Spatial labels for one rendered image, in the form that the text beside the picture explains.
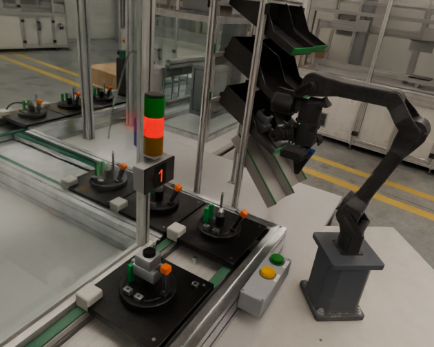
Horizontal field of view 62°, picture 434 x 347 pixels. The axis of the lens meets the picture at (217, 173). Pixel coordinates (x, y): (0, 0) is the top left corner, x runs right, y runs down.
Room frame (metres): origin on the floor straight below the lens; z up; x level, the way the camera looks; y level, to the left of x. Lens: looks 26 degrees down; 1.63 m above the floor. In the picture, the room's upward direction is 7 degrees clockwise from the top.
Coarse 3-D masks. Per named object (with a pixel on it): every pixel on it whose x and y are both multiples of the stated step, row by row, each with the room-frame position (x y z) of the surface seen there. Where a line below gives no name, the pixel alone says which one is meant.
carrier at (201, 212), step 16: (208, 208) 0.97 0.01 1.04; (176, 224) 0.93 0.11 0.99; (192, 224) 0.97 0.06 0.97; (208, 224) 0.93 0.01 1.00; (224, 224) 0.96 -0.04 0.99; (240, 224) 1.00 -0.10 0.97; (256, 224) 1.01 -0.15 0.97; (176, 240) 0.89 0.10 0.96; (192, 240) 0.89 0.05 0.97; (208, 240) 0.90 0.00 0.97; (224, 240) 0.89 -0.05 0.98; (240, 240) 0.91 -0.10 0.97; (208, 256) 0.84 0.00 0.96; (224, 256) 0.83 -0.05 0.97; (240, 256) 0.84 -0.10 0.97
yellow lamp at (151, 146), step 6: (144, 138) 0.84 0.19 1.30; (150, 138) 0.82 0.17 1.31; (156, 138) 0.83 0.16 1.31; (162, 138) 0.84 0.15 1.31; (144, 144) 0.83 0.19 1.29; (150, 144) 0.82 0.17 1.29; (156, 144) 0.83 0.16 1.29; (162, 144) 0.84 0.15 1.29; (144, 150) 0.83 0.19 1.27; (150, 150) 0.83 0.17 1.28; (156, 150) 0.83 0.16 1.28; (162, 150) 0.84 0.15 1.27
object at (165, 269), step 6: (168, 264) 0.64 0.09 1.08; (156, 270) 0.64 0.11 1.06; (162, 270) 0.63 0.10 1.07; (168, 270) 0.63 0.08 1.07; (162, 276) 0.64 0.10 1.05; (168, 276) 0.64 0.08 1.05; (162, 282) 0.63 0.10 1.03; (168, 282) 0.64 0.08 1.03; (162, 288) 0.63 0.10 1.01; (168, 288) 0.64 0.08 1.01
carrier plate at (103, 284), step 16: (112, 272) 0.71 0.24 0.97; (176, 272) 0.74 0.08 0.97; (112, 288) 0.66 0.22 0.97; (192, 288) 0.69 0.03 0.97; (208, 288) 0.69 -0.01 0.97; (96, 304) 0.60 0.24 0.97; (112, 304) 0.61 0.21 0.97; (176, 304) 0.63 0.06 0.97; (192, 304) 0.64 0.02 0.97; (112, 320) 0.56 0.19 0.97; (128, 320) 0.57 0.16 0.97; (144, 320) 0.57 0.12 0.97; (160, 320) 0.58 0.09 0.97; (176, 320) 0.58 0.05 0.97; (128, 336) 0.53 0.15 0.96; (144, 336) 0.53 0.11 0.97; (160, 336) 0.54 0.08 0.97
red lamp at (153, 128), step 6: (144, 120) 0.84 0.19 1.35; (150, 120) 0.83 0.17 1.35; (156, 120) 0.83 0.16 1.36; (162, 120) 0.84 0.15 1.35; (144, 126) 0.84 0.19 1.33; (150, 126) 0.83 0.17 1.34; (156, 126) 0.83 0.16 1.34; (162, 126) 0.84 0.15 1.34; (144, 132) 0.84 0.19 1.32; (150, 132) 0.82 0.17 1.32; (156, 132) 0.83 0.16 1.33; (162, 132) 0.84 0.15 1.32
